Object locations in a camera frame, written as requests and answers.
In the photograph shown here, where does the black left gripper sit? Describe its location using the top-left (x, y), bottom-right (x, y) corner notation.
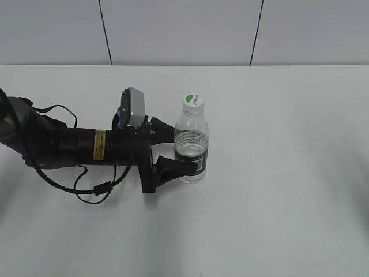
top-left (111, 115), bottom-right (197, 193)

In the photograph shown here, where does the clear cestbon water bottle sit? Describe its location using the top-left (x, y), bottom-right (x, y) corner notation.
top-left (174, 108), bottom-right (210, 184)

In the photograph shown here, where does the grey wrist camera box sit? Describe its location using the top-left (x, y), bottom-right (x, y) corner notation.
top-left (117, 87), bottom-right (146, 129)

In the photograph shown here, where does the white green bottle cap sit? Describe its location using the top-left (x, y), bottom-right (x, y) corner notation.
top-left (182, 93), bottom-right (205, 114)

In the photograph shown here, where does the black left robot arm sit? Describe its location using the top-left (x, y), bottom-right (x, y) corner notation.
top-left (1, 87), bottom-right (198, 194)

